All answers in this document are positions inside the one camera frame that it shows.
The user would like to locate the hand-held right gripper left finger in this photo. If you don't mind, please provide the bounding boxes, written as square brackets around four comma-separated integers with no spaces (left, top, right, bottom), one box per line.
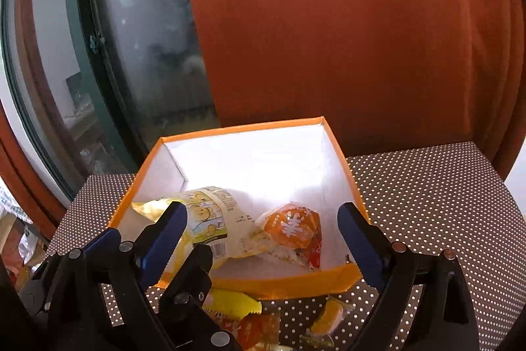
[45,202,188,351]

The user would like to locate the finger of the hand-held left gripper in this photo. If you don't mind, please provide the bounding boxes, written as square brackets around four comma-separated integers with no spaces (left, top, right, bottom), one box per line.
[158,246,243,351]
[83,229,123,278]

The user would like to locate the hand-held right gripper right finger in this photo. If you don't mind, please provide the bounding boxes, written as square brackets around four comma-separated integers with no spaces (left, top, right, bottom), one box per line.
[337,202,479,351]

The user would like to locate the orange label clear snack packet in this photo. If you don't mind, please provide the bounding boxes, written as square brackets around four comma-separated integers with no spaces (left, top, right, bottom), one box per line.
[224,314,282,351]
[252,202,323,271]

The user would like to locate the bright yellow snack packet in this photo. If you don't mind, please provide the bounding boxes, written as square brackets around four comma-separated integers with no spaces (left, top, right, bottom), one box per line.
[203,287,262,321]

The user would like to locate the pale yellow cartoon snack bag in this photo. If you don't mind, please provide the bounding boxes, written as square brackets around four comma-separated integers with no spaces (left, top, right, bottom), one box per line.
[131,187,268,269]

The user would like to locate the small yellow wrapped snack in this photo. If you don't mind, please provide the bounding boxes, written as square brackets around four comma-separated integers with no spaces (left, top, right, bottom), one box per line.
[308,297,354,336]

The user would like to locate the brown polka dot tablecloth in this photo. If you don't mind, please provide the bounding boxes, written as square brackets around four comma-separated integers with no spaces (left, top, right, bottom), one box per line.
[45,141,520,351]

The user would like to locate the dark framed glass window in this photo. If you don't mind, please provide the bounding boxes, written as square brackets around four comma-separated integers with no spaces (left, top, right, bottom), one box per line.
[0,0,218,212]

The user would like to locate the orange curtain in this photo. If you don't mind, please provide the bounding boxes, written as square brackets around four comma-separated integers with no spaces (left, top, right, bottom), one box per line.
[179,0,526,187]

